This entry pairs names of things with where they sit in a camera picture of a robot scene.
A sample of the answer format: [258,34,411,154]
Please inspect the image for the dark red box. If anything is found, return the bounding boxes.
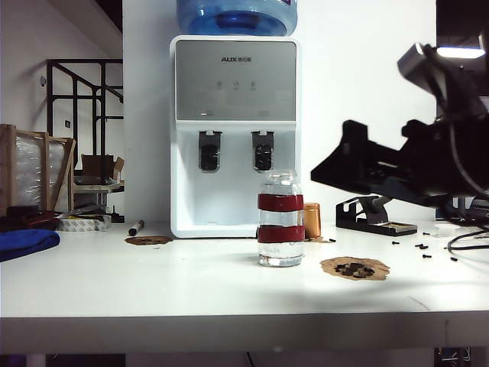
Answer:
[5,205,62,230]

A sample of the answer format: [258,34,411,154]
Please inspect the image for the white tape roll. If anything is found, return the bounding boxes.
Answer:
[57,214,112,232]

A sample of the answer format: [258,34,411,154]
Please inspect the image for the blue folded cloth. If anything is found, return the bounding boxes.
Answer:
[0,228,61,263]

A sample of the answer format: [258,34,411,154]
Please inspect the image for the grey metal side table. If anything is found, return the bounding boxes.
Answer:
[73,175,126,210]

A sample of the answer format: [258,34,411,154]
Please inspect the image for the white round lid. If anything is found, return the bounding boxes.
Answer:
[435,223,464,236]

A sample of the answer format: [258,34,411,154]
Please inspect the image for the black soldering iron stand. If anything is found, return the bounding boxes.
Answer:
[335,196,418,237]

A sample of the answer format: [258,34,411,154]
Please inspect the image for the open cardboard box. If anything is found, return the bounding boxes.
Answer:
[79,154,125,183]

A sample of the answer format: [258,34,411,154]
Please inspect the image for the clear bottle two red bands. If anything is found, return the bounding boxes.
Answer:
[257,171,306,268]

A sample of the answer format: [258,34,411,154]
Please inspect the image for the dark brown chip pile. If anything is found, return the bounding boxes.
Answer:
[334,261,377,279]

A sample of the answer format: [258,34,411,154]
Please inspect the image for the black metal stair railing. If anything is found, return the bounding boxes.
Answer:
[46,58,125,177]

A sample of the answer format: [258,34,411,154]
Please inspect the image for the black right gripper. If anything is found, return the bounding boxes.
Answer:
[311,114,473,207]

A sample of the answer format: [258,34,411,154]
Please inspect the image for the copper cylindrical canister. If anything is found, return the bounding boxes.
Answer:
[303,202,322,239]

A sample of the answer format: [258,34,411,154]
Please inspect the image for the black robot wrist cable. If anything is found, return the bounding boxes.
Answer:
[449,116,487,194]

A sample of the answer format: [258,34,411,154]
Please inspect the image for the ceiling light panel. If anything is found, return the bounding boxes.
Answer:
[436,47,485,59]

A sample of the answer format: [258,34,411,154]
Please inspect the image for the blue water jug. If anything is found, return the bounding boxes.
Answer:
[175,0,299,37]

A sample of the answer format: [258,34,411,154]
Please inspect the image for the white AUX water dispenser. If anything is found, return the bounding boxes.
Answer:
[169,34,303,239]

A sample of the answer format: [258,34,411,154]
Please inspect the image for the clear plastic wrapped panel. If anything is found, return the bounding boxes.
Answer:
[15,135,66,210]

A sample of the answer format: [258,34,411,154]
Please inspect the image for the wooden crate frame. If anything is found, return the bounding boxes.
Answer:
[0,122,76,217]

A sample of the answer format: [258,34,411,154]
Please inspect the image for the black looped cable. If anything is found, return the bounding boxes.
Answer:
[445,228,489,253]

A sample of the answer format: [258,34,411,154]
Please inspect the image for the silver wrist camera black mount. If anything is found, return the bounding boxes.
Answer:
[397,41,486,123]

